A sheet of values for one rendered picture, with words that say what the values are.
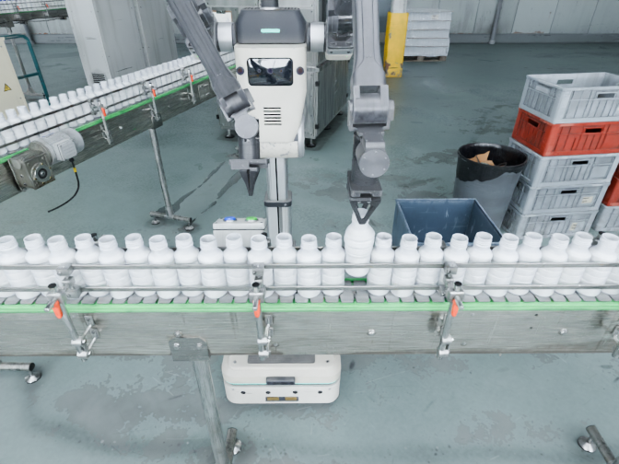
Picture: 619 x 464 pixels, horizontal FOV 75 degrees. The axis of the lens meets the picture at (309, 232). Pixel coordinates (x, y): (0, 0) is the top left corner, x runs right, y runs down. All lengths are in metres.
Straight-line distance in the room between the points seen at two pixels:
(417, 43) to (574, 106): 7.44
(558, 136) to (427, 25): 7.45
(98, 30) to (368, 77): 6.07
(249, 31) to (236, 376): 1.34
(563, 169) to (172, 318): 2.78
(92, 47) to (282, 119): 5.61
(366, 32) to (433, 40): 9.55
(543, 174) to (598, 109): 0.49
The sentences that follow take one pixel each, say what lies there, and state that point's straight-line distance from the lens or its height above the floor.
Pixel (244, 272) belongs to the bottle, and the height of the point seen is 1.07.
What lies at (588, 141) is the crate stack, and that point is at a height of 0.76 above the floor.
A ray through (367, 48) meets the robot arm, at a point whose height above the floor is 1.57.
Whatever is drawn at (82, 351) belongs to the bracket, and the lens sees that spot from 1.18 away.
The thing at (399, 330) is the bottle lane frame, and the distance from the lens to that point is 1.10.
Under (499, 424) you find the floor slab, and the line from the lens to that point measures 2.16.
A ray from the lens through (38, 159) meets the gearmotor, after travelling 2.24.
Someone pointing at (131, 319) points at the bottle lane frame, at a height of 0.95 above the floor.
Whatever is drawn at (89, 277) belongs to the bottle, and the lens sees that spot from 1.12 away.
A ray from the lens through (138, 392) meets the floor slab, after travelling 2.23.
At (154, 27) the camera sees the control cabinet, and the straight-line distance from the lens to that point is 7.65.
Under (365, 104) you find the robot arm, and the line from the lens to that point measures 0.80.
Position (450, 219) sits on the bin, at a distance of 1.72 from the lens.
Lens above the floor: 1.69
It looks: 33 degrees down
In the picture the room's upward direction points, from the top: straight up
